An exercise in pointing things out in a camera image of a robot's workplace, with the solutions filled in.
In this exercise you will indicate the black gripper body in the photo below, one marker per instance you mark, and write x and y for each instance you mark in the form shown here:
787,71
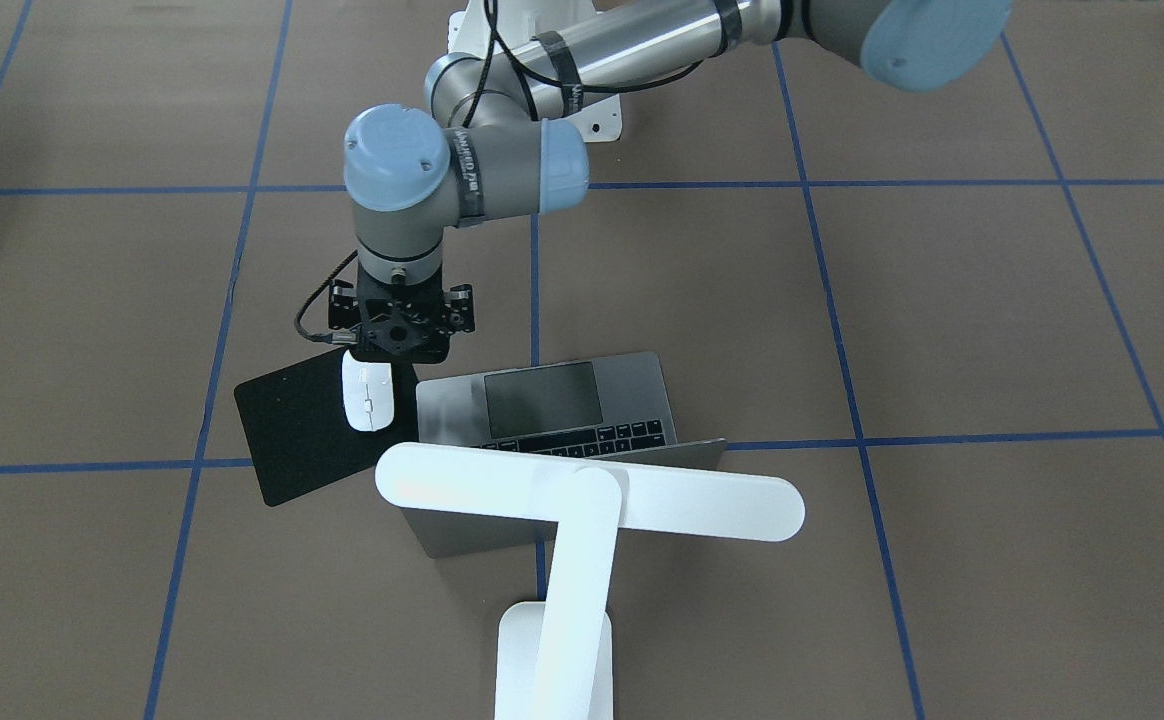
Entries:
343,310

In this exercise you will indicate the white computer mouse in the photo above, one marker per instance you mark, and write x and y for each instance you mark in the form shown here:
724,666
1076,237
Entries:
367,394

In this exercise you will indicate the black phone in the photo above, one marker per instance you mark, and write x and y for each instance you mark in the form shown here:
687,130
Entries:
298,436

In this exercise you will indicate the grey laptop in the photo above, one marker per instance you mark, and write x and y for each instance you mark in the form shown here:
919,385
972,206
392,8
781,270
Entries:
612,408

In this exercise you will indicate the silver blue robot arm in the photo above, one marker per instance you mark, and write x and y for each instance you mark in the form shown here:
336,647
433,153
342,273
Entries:
495,139

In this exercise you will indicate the white desk lamp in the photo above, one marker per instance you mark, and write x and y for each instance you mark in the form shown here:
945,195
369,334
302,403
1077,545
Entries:
555,656

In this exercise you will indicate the brown paper table cover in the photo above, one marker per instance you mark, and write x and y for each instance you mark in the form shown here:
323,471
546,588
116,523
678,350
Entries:
941,316

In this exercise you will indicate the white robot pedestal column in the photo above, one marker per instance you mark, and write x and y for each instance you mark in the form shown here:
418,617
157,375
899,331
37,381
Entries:
518,22

